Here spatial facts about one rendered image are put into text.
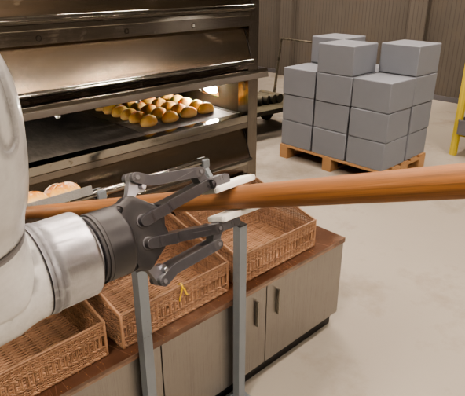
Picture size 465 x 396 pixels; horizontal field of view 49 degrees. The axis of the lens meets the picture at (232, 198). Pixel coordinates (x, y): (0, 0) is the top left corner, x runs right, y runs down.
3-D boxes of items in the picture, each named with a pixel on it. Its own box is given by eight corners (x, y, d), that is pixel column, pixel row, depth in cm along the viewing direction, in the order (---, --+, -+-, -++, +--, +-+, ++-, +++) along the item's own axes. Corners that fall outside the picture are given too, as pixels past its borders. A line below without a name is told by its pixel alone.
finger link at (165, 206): (127, 229, 57) (122, 218, 57) (199, 188, 64) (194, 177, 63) (144, 229, 54) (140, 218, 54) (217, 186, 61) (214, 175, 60)
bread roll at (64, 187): (77, 196, 165) (72, 179, 164) (87, 194, 160) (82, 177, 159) (48, 204, 158) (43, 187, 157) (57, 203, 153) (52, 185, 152)
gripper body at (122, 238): (61, 212, 54) (135, 189, 60) (83, 287, 55) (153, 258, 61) (92, 210, 48) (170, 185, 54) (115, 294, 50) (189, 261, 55)
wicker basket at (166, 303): (60, 298, 221) (50, 241, 210) (163, 252, 257) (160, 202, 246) (122, 352, 189) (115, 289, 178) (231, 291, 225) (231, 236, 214)
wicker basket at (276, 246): (172, 249, 260) (170, 199, 249) (250, 216, 295) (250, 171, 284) (238, 288, 227) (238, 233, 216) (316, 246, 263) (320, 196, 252)
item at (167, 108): (83, 107, 287) (82, 97, 284) (153, 94, 317) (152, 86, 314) (145, 129, 246) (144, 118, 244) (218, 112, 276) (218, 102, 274)
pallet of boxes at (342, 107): (423, 166, 541) (443, 42, 490) (379, 187, 486) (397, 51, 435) (325, 140, 625) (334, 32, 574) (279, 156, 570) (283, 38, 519)
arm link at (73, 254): (31, 309, 52) (83, 287, 56) (65, 322, 45) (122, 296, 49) (4, 225, 51) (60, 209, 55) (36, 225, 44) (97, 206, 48)
